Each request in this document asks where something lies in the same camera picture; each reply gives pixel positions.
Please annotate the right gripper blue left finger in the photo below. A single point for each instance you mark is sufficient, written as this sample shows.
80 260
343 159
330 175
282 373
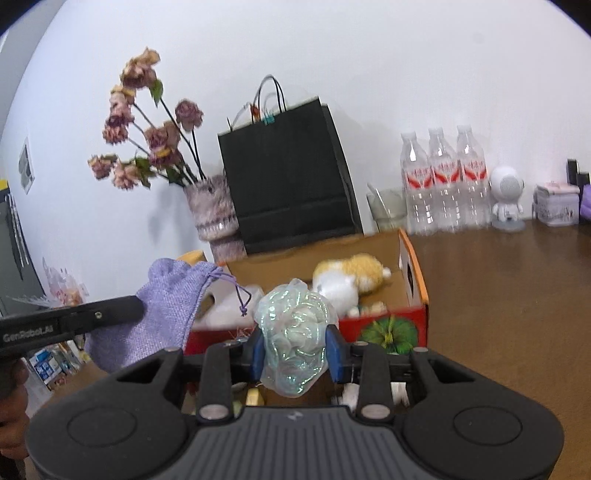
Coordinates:
226 364

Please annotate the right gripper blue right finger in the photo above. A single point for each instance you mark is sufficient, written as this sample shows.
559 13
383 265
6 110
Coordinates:
365 364

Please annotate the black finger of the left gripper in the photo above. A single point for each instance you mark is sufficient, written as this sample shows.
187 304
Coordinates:
23 333

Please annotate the iridescent plastic bag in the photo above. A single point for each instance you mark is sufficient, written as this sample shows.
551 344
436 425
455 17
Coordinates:
293 320

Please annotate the lavender drawstring pouch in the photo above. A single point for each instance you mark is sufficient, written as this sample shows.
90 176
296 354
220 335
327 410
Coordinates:
171 298

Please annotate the person's left hand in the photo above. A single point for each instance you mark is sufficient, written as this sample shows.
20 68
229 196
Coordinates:
14 420

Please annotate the red orange cardboard box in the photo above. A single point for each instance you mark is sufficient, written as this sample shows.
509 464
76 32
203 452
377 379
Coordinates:
403 295

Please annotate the white yellow plush toy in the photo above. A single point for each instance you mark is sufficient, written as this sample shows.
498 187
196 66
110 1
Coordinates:
343 281

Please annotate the yellow ceramic mug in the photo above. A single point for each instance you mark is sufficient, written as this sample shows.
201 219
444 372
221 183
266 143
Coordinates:
192 257

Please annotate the purple textured ceramic vase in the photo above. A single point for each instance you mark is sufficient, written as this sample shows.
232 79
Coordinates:
214 217

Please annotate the clear glass cup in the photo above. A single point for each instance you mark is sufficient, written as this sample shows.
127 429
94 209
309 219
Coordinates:
388 208

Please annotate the left clear water bottle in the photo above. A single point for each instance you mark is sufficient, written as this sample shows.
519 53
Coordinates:
418 182

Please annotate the clear water bottle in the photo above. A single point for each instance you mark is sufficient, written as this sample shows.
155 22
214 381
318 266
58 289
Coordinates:
418 182
475 177
447 179

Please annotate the right clear water bottle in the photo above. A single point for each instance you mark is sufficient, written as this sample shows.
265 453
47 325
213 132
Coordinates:
475 177

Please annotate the middle clear water bottle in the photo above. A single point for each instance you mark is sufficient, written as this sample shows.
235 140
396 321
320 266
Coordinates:
447 179

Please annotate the white astronaut figurine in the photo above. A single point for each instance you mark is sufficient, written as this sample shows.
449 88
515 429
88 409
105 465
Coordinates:
507 188

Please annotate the dried pink rose bouquet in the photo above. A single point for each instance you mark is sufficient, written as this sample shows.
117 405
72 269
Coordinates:
164 139

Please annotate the white printed tin box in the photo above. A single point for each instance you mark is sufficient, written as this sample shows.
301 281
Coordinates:
556 204

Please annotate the purple tissue pack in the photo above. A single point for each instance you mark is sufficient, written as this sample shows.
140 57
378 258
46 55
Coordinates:
585 204

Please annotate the black small box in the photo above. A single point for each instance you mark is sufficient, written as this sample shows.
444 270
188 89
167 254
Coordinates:
576 177

